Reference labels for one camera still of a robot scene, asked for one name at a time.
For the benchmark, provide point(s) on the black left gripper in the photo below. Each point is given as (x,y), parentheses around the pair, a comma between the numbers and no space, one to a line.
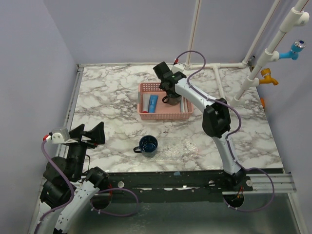
(97,134)

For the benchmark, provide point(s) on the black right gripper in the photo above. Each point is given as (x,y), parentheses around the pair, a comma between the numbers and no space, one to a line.
(170,92)

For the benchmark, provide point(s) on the dark green mug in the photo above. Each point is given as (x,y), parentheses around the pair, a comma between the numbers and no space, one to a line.
(171,99)

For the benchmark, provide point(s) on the dark blue mug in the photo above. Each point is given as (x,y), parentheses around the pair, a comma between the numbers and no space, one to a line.
(147,146)

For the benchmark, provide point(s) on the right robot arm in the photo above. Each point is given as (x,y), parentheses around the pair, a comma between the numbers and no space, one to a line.
(216,117)

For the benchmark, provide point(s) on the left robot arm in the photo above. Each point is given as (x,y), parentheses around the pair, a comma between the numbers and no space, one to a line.
(67,189)

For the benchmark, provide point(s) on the grey toothbrush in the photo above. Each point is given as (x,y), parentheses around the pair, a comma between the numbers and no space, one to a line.
(182,105)

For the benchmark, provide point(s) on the blue toothpaste tube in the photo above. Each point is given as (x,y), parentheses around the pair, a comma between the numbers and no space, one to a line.
(152,103)

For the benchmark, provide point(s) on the white toothbrush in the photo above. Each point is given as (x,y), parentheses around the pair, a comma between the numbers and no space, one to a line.
(185,105)

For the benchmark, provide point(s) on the yellow faucet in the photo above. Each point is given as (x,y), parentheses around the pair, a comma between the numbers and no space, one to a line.
(267,77)

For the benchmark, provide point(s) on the blue faucet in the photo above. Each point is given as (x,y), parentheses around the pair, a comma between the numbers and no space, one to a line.
(294,51)

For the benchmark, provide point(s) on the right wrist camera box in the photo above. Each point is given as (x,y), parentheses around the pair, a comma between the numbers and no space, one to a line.
(179,67)

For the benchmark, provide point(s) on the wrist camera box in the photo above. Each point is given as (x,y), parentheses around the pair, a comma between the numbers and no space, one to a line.
(179,67)
(59,136)

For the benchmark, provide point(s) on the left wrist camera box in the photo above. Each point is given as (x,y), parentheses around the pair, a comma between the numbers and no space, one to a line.
(59,136)

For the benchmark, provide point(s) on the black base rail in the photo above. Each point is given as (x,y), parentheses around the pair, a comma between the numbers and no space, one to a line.
(178,186)

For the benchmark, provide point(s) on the white pvc pipe frame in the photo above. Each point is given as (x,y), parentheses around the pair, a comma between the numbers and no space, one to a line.
(296,17)

